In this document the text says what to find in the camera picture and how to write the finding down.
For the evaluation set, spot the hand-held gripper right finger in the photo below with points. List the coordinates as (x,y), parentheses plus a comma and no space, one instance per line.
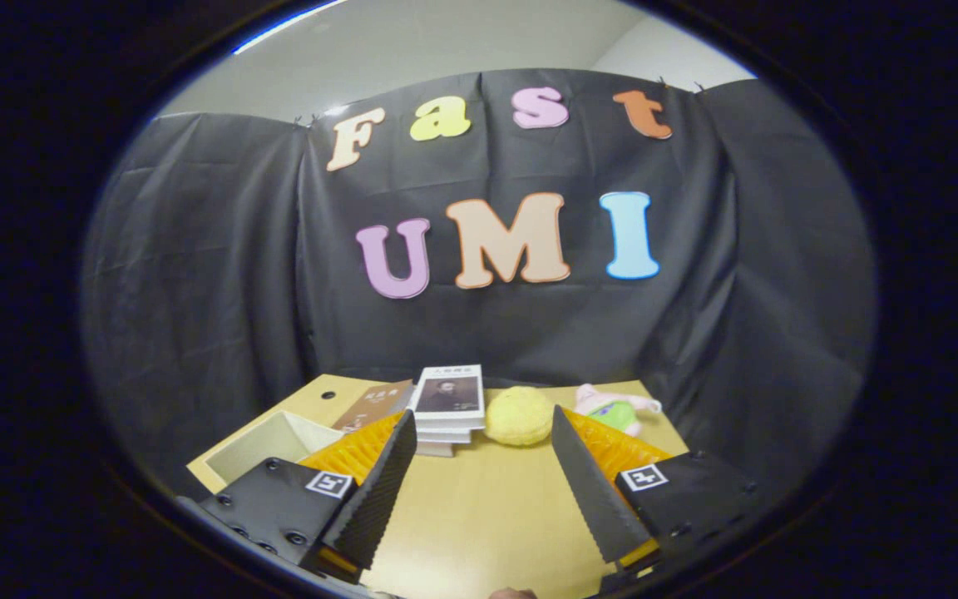
(591,491)

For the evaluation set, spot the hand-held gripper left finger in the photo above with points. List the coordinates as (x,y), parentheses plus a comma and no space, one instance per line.
(379,491)

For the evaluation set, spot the grey fabric storage box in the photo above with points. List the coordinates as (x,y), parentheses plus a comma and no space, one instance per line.
(279,441)

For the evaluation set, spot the pink and green plush toy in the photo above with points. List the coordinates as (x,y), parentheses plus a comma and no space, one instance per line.
(612,408)

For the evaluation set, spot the brown cover book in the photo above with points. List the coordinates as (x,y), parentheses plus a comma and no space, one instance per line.
(375,403)

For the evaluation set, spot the yellow round plush toy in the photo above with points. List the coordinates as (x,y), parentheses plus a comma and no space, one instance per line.
(519,416)

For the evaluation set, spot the black backdrop cloth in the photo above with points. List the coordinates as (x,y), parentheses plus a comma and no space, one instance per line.
(737,274)

